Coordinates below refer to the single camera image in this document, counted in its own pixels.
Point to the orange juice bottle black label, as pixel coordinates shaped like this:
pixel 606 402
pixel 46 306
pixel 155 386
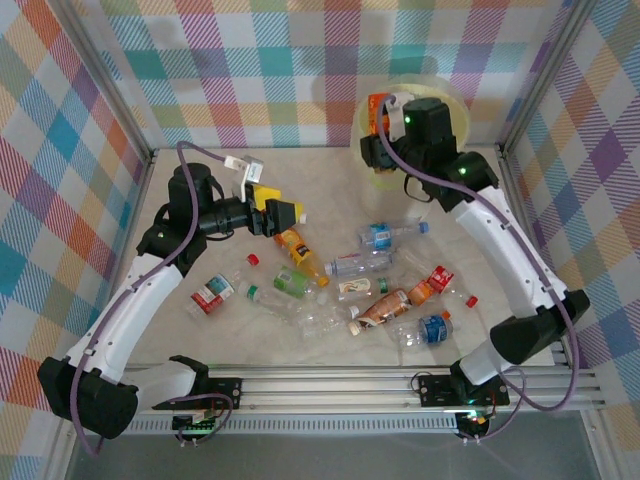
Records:
pixel 300 252

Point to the orange label plastic bottle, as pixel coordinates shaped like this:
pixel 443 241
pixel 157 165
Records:
pixel 376 110

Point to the green label plastic bottle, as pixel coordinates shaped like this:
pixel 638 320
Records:
pixel 289 281

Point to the light blue label water bottle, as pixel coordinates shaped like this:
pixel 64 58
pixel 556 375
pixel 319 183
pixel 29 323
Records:
pixel 380 235

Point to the clear bottle pale pink label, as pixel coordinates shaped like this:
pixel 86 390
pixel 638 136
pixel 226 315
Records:
pixel 357 264

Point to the red white label bottle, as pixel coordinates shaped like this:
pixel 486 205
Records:
pixel 212 295

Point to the white label bottle green cap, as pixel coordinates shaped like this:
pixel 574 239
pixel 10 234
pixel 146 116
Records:
pixel 357 286

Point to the crushed clear bottle white cap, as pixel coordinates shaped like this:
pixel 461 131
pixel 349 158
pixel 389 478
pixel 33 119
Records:
pixel 320 322

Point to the brown label beige bottle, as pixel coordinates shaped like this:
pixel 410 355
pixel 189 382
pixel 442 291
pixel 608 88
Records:
pixel 382 310

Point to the red label cola bottle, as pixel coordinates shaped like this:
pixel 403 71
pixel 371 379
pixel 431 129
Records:
pixel 440 277

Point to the orange label clear soda bottle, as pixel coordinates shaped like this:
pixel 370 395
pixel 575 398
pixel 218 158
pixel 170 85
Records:
pixel 421 293

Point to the dark blue label clear bottle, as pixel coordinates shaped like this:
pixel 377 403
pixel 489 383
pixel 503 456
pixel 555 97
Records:
pixel 434 330

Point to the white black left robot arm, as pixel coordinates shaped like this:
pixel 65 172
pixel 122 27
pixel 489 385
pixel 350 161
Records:
pixel 125 310

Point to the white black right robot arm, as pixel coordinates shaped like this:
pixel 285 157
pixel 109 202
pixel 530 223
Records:
pixel 510 250

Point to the cream plastic bin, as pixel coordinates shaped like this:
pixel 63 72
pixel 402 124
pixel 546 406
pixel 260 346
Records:
pixel 385 182

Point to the small red bottle cap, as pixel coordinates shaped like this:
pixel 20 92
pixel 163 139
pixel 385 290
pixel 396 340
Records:
pixel 254 259

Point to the colourful plaid cloth backdrop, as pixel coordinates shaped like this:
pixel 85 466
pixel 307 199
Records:
pixel 250 75
pixel 40 150
pixel 600 175

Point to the small orange bottle cap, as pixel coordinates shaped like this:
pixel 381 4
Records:
pixel 445 315

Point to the white left camera bracket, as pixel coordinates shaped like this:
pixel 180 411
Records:
pixel 242 187

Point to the white camera bracket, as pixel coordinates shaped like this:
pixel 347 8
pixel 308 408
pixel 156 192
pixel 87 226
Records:
pixel 397 122
pixel 242 187

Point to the white right camera bracket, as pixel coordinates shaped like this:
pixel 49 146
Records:
pixel 397 122

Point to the aluminium frame post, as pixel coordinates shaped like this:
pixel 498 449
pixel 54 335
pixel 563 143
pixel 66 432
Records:
pixel 109 75
pixel 545 75

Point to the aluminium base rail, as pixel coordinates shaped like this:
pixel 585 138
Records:
pixel 325 387

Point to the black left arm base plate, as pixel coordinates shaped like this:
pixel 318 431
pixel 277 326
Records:
pixel 225 392

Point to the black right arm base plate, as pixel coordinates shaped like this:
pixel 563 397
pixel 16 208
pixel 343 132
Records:
pixel 435 390

